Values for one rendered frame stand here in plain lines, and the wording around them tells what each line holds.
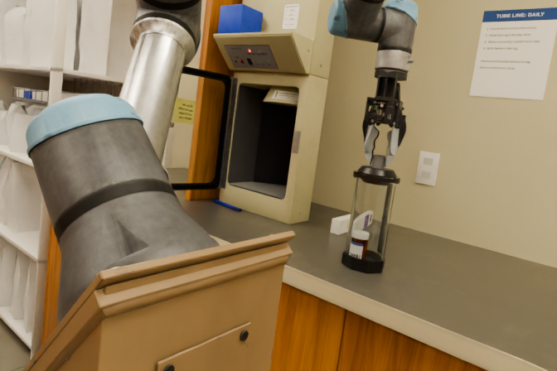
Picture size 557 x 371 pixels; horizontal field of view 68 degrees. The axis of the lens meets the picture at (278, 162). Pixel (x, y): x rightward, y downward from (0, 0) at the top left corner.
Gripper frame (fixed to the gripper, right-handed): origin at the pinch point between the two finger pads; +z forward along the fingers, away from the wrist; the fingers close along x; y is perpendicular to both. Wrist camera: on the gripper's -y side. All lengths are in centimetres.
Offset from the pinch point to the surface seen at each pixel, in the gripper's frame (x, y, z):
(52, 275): -127, -20, 69
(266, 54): -41, -18, -26
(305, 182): -25.9, -26.9, 12.7
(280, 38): -34.4, -12.3, -29.3
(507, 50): 27, -51, -37
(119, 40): -156, -75, -37
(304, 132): -27.1, -22.8, -3.5
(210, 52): -65, -24, -26
